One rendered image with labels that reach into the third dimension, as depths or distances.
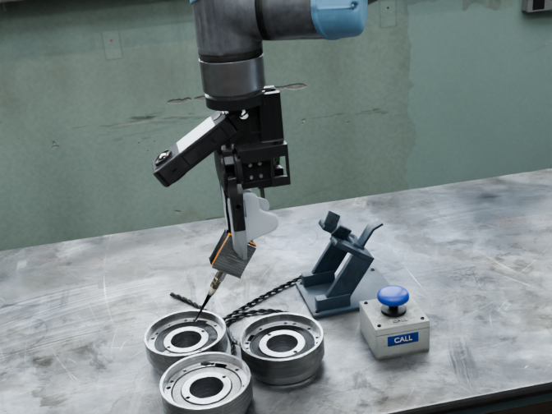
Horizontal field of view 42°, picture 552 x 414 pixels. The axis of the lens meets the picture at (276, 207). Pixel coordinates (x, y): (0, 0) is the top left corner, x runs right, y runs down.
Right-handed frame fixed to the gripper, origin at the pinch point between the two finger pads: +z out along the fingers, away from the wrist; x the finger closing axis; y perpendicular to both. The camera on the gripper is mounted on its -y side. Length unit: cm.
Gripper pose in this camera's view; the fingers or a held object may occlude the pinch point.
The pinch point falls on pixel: (235, 246)
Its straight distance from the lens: 92.7
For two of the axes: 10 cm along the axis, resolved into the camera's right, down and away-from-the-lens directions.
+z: 0.8, 9.1, 4.0
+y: 9.7, -1.7, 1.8
